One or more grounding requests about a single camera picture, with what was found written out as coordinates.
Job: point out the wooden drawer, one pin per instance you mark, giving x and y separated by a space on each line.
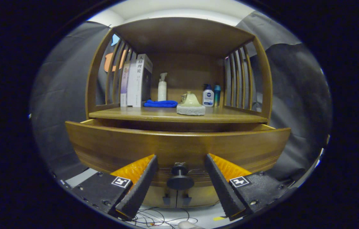
179 148

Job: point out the wooden countertop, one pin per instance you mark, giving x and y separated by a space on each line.
154 114

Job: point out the beige lidded tea cup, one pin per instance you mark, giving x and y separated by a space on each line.
183 97

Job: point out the white pump bottle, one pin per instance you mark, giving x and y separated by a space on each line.
162 93

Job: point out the blue folded cloth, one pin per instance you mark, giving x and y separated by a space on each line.
160 103

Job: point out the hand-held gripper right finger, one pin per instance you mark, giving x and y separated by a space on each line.
225 190

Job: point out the white portrait cover book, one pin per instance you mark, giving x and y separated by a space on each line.
139 92

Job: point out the yellow tape strip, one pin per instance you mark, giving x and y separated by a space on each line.
218 218

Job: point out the wooden cabinet door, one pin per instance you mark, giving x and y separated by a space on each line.
204 197
154 198

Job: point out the white lotion bottle blue cap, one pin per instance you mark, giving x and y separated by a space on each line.
208 97

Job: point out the wooden cabinet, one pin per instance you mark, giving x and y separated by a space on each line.
185 70

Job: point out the teal slim bottle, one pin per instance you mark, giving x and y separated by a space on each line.
217 95

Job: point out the black drawer knob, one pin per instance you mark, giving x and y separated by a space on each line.
180 183

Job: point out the pale purple book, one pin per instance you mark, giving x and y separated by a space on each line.
123 92

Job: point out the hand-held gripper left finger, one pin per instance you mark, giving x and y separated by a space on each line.
141 187

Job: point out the pale rounded object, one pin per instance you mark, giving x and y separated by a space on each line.
187 225

